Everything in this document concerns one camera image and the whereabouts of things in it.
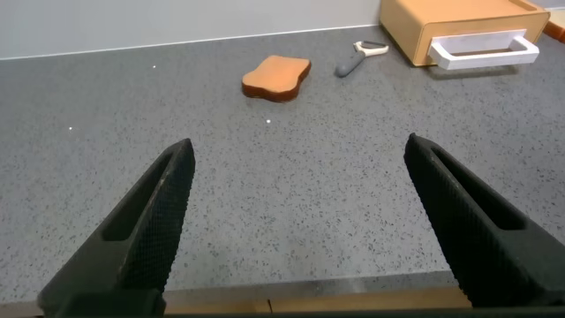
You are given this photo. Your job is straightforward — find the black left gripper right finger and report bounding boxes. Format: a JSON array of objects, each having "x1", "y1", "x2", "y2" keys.
[{"x1": 403, "y1": 132, "x2": 565, "y2": 308}]

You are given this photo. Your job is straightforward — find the grey handled white peeler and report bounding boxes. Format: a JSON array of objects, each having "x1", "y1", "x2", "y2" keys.
[{"x1": 335, "y1": 40, "x2": 390, "y2": 79}]

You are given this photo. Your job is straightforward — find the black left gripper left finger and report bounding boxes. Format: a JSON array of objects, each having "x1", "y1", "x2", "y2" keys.
[{"x1": 37, "y1": 138, "x2": 196, "y2": 317}]

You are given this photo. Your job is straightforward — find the brown crust toast slice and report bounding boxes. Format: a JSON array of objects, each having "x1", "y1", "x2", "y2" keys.
[{"x1": 241, "y1": 55, "x2": 313, "y2": 103}]

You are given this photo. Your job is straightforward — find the yellow drawer case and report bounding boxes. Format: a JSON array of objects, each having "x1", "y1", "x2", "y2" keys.
[{"x1": 379, "y1": 0, "x2": 552, "y2": 67}]

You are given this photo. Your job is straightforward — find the white bread slice orange crust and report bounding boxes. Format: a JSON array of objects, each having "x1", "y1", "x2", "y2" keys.
[{"x1": 543, "y1": 8, "x2": 565, "y2": 44}]

